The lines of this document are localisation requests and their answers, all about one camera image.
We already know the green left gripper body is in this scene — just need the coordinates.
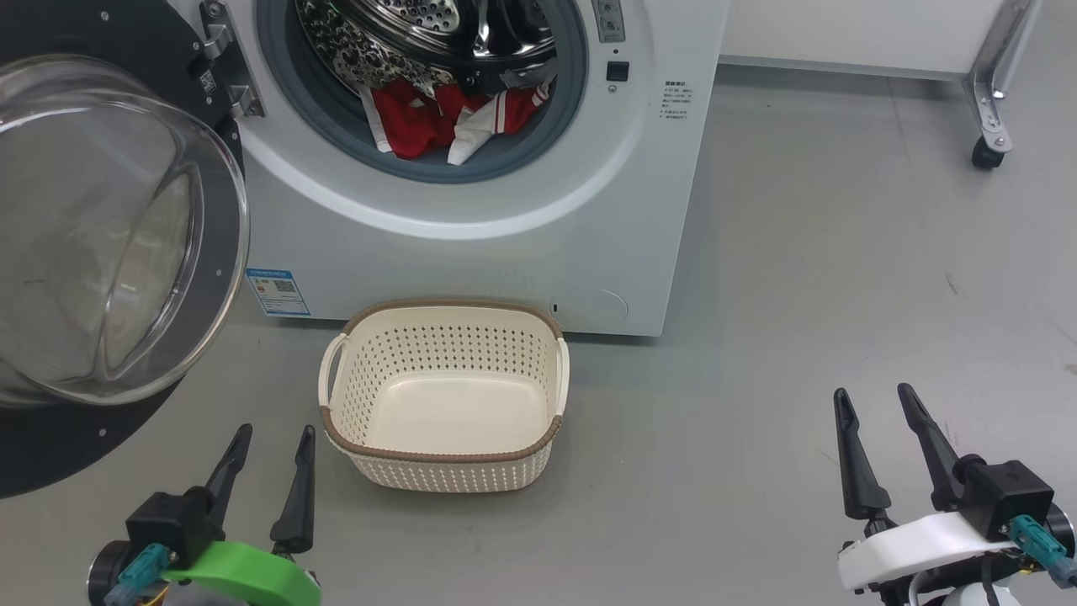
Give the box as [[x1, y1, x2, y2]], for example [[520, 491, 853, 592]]
[[164, 541, 322, 606]]

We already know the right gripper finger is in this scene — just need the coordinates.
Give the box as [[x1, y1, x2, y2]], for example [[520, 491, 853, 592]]
[[833, 388, 891, 520], [897, 383, 964, 512]]

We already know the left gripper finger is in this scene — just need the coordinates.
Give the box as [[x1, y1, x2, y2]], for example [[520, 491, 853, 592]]
[[206, 423, 253, 527], [270, 425, 317, 556]]

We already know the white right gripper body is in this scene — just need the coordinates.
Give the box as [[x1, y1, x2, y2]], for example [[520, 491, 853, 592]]
[[837, 512, 1023, 593]]

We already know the black glass washing machine door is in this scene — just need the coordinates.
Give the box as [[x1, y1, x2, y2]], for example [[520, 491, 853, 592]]
[[0, 0, 252, 499]]

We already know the red and white garment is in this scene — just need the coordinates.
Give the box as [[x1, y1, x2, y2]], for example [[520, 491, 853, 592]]
[[360, 76, 552, 166]]

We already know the cream perforated laundry basket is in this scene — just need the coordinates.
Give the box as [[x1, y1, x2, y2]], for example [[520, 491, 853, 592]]
[[318, 299, 571, 494]]

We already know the white front-load washing machine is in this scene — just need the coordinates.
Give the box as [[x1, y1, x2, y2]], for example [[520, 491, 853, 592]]
[[164, 0, 731, 338]]

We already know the grey rubber door gasket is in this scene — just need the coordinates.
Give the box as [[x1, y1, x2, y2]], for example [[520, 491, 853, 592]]
[[257, 0, 588, 184]]

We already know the metal door hinge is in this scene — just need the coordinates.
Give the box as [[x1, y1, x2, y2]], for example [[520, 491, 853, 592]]
[[199, 0, 266, 119]]

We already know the steel washing machine drum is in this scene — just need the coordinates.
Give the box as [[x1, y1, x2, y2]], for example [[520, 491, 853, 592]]
[[294, 0, 558, 95]]

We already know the blue energy label sticker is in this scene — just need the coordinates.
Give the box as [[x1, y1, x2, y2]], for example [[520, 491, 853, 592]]
[[246, 268, 310, 317]]

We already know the round filter cover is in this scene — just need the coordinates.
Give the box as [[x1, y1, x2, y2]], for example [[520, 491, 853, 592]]
[[551, 286, 629, 325]]

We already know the white partition board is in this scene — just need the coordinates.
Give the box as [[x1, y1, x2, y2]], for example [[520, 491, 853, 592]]
[[719, 0, 1011, 82]]

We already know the grey warning sticker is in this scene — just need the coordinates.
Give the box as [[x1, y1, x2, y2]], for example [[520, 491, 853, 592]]
[[592, 0, 626, 43]]

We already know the teal left camera connector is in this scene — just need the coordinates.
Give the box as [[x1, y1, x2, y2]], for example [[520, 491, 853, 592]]
[[103, 543, 175, 606]]

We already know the teal camera connector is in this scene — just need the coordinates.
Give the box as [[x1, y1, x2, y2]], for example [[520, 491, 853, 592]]
[[103, 543, 175, 606], [1008, 515, 1077, 588]]

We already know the teal right camera connector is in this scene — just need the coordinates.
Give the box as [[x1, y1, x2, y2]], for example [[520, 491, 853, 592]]
[[1008, 515, 1077, 588]]

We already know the metal frame with caster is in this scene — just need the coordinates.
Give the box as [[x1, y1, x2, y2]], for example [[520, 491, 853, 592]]
[[963, 0, 1044, 171]]

